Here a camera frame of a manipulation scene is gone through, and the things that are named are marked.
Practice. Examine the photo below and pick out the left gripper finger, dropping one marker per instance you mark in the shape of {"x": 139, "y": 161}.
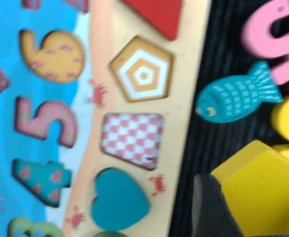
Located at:
{"x": 211, "y": 209}

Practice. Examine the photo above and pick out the yellow pentagon piece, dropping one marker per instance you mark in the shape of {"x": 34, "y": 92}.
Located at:
{"x": 265, "y": 197}

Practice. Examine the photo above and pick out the teal heart piece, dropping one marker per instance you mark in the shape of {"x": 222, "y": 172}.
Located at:
{"x": 117, "y": 200}

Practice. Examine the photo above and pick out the green round piece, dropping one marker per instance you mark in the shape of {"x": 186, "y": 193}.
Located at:
{"x": 109, "y": 234}

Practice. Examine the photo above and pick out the colourful wooden puzzle board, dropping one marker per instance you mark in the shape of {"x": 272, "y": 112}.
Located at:
{"x": 60, "y": 138}

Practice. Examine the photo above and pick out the red triangle piece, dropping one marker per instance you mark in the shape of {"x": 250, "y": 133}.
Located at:
{"x": 159, "y": 14}

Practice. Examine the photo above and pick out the teal wooden fish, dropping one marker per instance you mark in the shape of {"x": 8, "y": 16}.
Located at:
{"x": 235, "y": 98}

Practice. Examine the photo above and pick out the yellow number six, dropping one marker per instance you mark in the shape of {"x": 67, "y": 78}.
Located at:
{"x": 286, "y": 116}

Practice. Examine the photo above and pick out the pink number five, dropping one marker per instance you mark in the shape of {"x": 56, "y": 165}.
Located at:
{"x": 258, "y": 32}

